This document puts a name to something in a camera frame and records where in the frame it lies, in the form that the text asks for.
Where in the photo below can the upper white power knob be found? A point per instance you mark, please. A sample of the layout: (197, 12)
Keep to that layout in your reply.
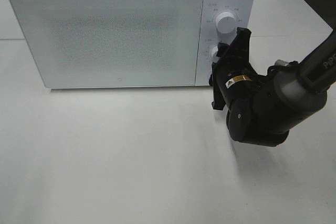
(226, 21)

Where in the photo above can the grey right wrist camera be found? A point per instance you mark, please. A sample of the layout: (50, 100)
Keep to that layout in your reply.
(281, 63)

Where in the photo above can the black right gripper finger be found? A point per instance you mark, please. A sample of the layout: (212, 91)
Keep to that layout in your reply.
(223, 53)
(241, 42)

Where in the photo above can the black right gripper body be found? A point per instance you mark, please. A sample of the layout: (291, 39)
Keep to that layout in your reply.
(234, 83)

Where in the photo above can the white timer knob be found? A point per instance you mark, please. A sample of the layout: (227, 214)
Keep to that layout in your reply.
(213, 53)

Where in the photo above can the white microwave door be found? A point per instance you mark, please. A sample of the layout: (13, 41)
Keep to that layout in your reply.
(112, 43)

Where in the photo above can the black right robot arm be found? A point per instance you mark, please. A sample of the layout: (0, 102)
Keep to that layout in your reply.
(262, 109)

